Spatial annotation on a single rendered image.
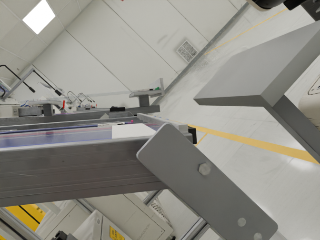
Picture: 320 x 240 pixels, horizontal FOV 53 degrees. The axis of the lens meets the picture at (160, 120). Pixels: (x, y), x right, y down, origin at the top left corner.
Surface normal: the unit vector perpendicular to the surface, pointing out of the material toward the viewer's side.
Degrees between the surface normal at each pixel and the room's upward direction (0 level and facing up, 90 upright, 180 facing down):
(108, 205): 90
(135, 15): 90
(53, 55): 90
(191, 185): 90
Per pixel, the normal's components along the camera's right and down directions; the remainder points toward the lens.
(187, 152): 0.14, 0.04
